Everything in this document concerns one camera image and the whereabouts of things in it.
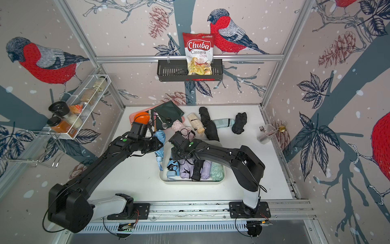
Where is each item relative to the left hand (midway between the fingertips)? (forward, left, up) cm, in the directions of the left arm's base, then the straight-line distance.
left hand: (164, 142), depth 81 cm
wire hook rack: (-13, +44, +18) cm, 49 cm away
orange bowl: (+29, +23, -13) cm, 40 cm away
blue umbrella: (-7, +2, -1) cm, 7 cm away
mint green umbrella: (-13, -29, -8) cm, 33 cm away
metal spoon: (+23, +7, -15) cm, 29 cm away
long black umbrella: (+19, -27, -13) cm, 35 cm away
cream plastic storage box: (-15, +1, -14) cm, 21 cm away
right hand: (-4, -5, -7) cm, 10 cm away
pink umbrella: (+18, -5, -10) cm, 21 cm away
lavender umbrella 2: (-12, -23, -11) cm, 28 cm away
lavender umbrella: (-10, -12, -9) cm, 19 cm away
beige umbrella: (+22, -17, -12) cm, 30 cm away
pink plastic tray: (+31, +33, -16) cm, 48 cm away
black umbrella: (-9, -19, -12) cm, 24 cm away
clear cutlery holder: (+9, -61, -8) cm, 62 cm away
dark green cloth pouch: (+33, +9, -16) cm, 38 cm away
